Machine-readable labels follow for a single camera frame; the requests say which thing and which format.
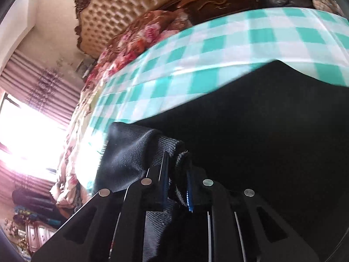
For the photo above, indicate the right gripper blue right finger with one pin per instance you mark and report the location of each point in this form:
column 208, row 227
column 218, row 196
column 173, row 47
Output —
column 199, row 190

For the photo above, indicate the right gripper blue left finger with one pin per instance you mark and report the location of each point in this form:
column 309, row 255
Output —
column 156, row 194

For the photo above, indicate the black fleece pants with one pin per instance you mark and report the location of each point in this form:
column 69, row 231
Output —
column 274, row 130

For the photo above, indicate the red floral quilt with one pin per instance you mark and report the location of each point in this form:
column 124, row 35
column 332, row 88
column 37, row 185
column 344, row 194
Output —
column 143, row 33

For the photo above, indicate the pink pleated curtain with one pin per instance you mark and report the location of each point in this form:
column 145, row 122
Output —
column 36, row 108

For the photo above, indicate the teal white checkered cloth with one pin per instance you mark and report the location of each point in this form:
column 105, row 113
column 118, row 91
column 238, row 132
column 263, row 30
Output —
column 202, row 58

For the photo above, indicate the tufted tan leather headboard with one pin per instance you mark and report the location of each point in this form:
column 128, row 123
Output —
column 101, row 20

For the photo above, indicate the dark wooden nightstand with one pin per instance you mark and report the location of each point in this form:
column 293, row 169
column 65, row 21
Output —
column 200, row 11

